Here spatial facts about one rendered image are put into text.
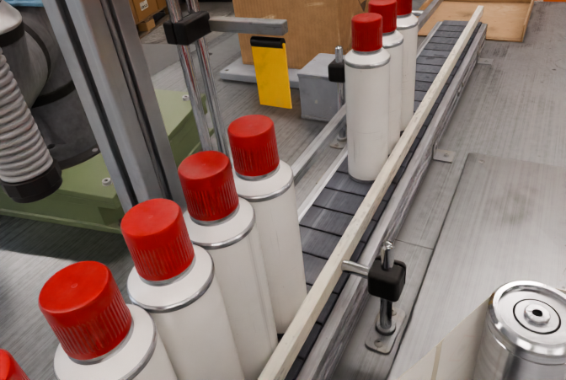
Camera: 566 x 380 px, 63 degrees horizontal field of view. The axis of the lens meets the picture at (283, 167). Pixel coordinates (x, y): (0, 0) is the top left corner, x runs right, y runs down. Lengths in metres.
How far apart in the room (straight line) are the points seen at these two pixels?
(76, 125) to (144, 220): 0.49
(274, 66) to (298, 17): 0.62
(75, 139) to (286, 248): 0.44
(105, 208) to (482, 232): 0.48
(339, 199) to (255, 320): 0.26
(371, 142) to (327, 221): 0.11
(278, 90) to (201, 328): 0.19
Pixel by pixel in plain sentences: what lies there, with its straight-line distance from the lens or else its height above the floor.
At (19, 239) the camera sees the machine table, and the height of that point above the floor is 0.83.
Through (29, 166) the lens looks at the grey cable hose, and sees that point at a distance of 0.32.
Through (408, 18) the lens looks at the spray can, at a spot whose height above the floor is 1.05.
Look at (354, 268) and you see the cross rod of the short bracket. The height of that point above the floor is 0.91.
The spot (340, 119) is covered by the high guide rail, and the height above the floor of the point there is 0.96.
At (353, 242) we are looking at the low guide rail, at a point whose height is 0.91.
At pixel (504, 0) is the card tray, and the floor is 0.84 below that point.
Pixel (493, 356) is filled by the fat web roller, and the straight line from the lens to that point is 0.24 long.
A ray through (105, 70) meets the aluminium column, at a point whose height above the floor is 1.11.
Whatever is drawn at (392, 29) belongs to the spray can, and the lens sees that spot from 0.58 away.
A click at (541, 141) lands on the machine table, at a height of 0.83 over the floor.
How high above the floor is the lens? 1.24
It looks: 34 degrees down
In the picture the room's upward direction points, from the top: 7 degrees counter-clockwise
